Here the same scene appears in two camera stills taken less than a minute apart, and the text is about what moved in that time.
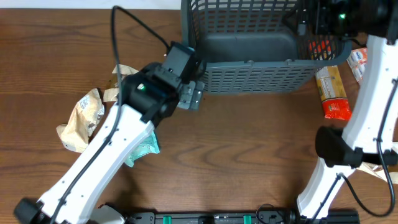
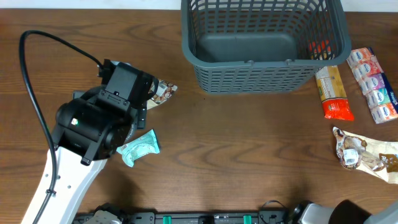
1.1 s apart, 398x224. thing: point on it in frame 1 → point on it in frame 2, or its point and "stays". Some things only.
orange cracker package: (336, 104) stays
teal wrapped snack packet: (149, 146) stays
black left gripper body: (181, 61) → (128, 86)
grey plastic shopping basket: (257, 46) stays
